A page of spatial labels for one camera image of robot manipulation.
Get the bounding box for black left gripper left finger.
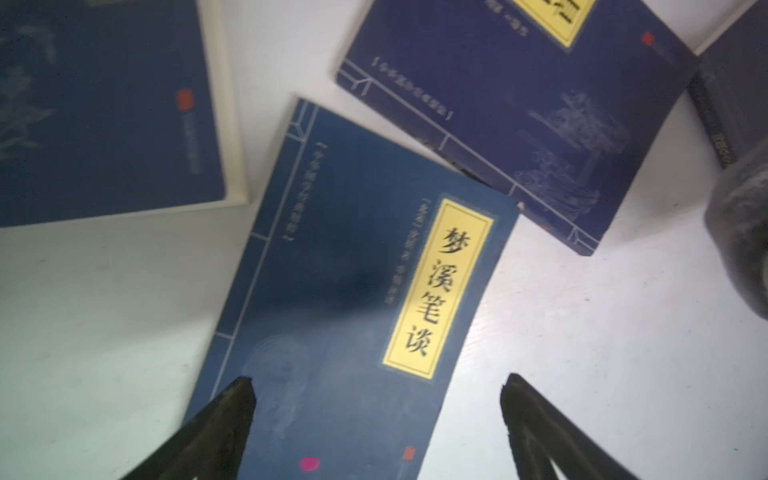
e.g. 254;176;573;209
125;377;257;479

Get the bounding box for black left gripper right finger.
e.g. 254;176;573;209
500;373;636;480

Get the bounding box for blue book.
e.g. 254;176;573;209
1;0;249;227
336;0;698;256
187;99;519;479
688;0;767;169

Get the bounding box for grey striped cleaning cloth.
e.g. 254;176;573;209
704;141;767;319

